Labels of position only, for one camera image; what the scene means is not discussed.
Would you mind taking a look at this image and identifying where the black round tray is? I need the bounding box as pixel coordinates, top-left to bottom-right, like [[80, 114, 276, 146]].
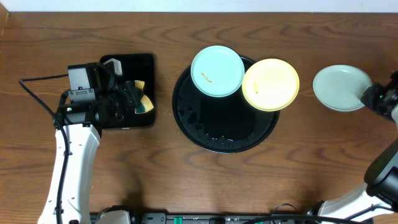
[[172, 67, 280, 154]]

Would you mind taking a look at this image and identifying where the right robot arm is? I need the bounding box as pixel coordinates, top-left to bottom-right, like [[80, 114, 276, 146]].
[[307, 71, 397, 222]]

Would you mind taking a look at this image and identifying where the light blue plate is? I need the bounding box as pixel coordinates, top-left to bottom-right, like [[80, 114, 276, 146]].
[[313, 65, 372, 112], [190, 45, 245, 98]]

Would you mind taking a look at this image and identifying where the yellow plate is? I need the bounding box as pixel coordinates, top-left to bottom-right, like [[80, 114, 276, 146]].
[[242, 58, 300, 112]]

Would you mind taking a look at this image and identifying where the black rectangular tray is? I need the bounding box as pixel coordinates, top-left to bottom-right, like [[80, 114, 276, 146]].
[[99, 54, 155, 129]]

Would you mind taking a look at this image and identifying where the green yellow sponge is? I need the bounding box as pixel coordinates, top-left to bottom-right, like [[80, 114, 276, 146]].
[[134, 80, 154, 114]]

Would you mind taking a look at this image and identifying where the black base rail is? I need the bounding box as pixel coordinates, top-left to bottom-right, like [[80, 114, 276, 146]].
[[90, 207, 312, 224]]

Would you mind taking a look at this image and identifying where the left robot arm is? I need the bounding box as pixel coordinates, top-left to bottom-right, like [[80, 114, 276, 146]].
[[38, 78, 154, 223]]

